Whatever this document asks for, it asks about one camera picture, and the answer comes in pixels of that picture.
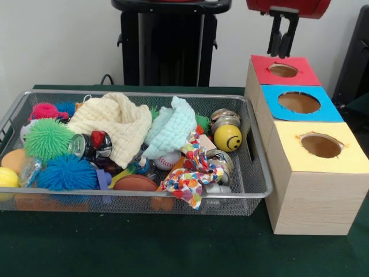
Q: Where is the light blue waffle cloth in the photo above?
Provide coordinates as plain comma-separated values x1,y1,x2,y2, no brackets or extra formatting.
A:
142,96,197,159

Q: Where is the colourful patterned cloth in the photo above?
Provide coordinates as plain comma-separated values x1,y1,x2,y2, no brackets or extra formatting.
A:
160,131,225,211

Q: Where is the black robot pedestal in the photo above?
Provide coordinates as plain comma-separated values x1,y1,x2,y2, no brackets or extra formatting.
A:
111,0,233,87

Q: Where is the crushed black red can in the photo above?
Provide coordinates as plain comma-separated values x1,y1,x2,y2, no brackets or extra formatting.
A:
70,130,113,159

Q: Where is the dark green tablecloth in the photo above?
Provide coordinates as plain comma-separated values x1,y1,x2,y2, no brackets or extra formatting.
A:
0,84,369,277

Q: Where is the black upright panel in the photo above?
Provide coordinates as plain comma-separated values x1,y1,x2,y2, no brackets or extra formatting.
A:
331,5,369,102

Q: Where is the cream waffle cloth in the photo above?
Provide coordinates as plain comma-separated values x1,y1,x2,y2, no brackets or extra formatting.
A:
67,92,153,170

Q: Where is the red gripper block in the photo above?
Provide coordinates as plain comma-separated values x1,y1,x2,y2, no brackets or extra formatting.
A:
246,0,332,58

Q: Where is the shallow metal mesh bin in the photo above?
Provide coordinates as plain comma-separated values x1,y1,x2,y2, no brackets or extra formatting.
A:
0,89,273,216

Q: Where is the wooden cube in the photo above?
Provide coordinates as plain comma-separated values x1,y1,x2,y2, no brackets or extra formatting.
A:
198,134,216,151

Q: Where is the plain yellow ball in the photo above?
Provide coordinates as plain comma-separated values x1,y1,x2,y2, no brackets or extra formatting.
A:
0,167,20,189

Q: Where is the large blue spiky ball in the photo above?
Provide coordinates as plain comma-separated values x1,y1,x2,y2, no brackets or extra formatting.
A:
36,154,98,192

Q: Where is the yellow smiley ball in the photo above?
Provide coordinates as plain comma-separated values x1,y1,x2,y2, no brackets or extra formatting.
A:
213,123,242,153

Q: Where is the wooden box with three holes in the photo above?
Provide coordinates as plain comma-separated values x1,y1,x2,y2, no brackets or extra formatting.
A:
244,54,369,236

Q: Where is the large green spiky ball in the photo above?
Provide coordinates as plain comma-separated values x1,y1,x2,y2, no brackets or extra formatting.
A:
23,117,76,162

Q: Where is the white baseball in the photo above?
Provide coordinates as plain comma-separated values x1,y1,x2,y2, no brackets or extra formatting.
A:
154,150,182,170

